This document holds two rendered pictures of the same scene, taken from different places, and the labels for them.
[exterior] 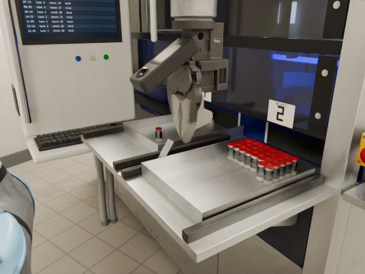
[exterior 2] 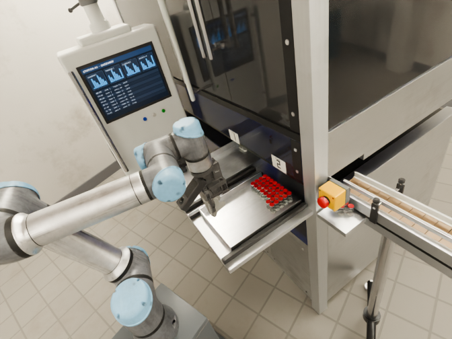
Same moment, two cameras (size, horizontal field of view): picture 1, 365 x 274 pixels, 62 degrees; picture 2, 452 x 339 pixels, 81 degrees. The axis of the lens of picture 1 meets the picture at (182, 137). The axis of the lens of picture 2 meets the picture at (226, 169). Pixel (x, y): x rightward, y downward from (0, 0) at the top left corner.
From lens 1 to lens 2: 0.52 m
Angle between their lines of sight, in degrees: 19
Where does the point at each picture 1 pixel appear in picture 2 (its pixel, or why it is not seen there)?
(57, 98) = not seen: hidden behind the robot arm
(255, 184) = (265, 213)
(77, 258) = (181, 233)
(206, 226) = (233, 254)
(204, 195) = (235, 228)
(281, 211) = (276, 235)
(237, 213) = (249, 243)
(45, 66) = (126, 131)
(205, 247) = (233, 266)
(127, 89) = not seen: hidden behind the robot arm
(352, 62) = (307, 148)
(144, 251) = not seen: hidden behind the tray
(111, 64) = (168, 114)
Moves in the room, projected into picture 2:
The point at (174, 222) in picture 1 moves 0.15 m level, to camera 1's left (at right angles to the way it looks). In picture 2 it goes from (218, 250) to (181, 255)
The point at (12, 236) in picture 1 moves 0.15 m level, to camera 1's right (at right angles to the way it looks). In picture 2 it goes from (145, 292) to (194, 287)
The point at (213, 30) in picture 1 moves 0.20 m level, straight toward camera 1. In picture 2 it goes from (213, 168) to (201, 218)
